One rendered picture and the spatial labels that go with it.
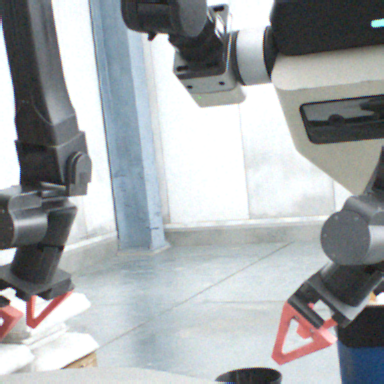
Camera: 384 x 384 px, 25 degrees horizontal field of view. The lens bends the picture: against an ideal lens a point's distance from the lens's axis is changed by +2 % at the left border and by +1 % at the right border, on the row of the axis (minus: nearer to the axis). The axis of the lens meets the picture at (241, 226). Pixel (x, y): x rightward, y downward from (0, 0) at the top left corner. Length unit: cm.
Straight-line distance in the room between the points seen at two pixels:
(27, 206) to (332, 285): 38
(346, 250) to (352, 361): 240
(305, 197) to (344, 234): 849
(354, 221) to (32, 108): 42
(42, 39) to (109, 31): 890
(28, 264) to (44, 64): 26
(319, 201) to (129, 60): 261
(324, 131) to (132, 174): 855
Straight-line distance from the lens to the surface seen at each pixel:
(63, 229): 111
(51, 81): 106
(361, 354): 322
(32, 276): 113
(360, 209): 87
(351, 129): 134
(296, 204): 940
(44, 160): 109
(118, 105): 989
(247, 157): 953
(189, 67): 137
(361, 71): 129
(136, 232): 993
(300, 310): 93
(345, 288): 96
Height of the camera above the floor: 134
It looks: 7 degrees down
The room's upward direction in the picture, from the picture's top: 6 degrees counter-clockwise
